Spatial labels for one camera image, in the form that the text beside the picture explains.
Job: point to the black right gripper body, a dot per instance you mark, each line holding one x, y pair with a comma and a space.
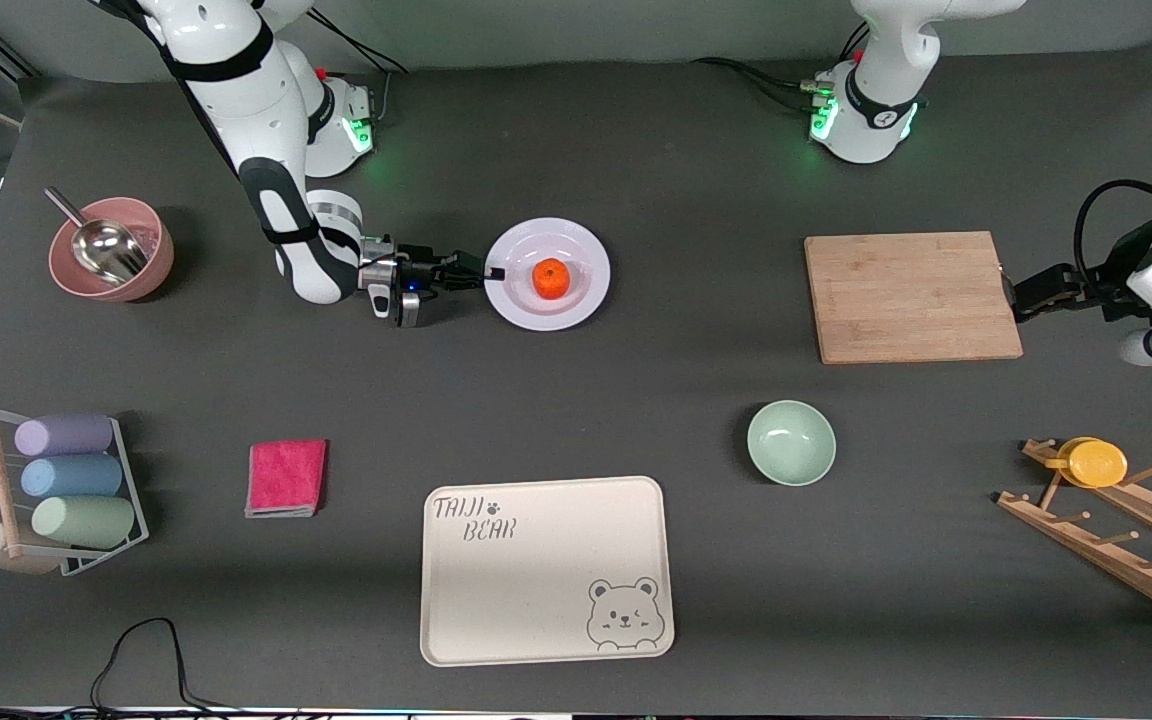
423, 271

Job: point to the white round plate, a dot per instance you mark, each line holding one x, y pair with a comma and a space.
526, 305

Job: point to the orange fruit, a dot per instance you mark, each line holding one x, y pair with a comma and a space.
551, 278

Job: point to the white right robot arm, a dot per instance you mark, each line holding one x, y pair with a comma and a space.
236, 90

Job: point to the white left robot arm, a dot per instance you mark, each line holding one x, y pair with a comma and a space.
876, 110

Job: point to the wooden cutting board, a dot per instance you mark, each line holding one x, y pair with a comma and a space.
906, 300

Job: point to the yellow mug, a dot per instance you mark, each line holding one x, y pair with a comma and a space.
1096, 463

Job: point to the folded pink cloth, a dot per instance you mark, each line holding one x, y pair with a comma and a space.
286, 478

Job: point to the wooden mug rack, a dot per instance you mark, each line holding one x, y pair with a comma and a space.
1116, 555

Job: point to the pale green bowl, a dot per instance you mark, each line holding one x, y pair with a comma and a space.
791, 443

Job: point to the metal scoop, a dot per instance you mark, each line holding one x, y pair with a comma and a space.
106, 250

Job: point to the cream bear print tray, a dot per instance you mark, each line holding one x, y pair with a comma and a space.
536, 590

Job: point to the pink bowl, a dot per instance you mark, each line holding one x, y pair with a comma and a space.
76, 280

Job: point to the purple cup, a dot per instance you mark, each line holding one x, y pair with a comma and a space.
66, 434

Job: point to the blue cup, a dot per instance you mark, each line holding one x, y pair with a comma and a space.
71, 476

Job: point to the green cup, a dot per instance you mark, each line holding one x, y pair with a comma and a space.
86, 522

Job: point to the wooden dowel rod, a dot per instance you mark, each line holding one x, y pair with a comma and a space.
2, 480

